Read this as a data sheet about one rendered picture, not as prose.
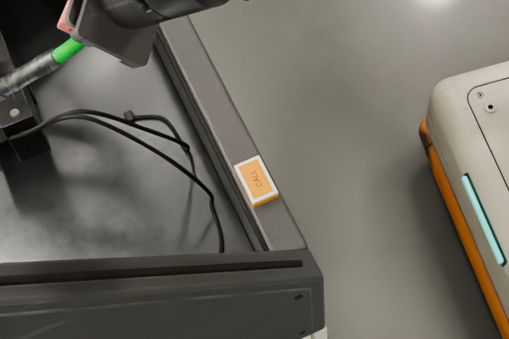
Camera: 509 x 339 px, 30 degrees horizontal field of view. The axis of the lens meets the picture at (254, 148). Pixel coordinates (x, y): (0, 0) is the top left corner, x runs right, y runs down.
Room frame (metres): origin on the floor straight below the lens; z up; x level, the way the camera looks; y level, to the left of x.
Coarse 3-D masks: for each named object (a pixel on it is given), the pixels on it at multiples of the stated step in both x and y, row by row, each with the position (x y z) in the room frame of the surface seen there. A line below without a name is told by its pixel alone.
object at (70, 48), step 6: (66, 42) 0.51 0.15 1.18; (72, 42) 0.51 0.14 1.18; (78, 42) 0.50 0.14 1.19; (60, 48) 0.51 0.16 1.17; (66, 48) 0.51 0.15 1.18; (72, 48) 0.51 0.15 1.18; (78, 48) 0.50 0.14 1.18; (54, 54) 0.51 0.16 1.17; (60, 54) 0.51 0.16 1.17; (66, 54) 0.51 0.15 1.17; (72, 54) 0.50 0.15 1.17; (60, 60) 0.51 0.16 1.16; (66, 60) 0.51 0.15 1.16
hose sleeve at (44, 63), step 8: (40, 56) 0.52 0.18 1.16; (48, 56) 0.51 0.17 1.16; (24, 64) 0.52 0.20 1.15; (32, 64) 0.51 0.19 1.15; (40, 64) 0.51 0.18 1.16; (48, 64) 0.51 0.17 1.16; (56, 64) 0.50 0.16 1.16; (16, 72) 0.52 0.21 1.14; (24, 72) 0.51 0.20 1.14; (32, 72) 0.51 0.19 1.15; (40, 72) 0.51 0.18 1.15; (48, 72) 0.51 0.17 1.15; (0, 80) 0.52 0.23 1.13; (8, 80) 0.51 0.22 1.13; (16, 80) 0.51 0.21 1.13; (24, 80) 0.51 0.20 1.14; (32, 80) 0.51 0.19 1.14; (0, 88) 0.51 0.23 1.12; (8, 88) 0.51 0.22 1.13; (16, 88) 0.51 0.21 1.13
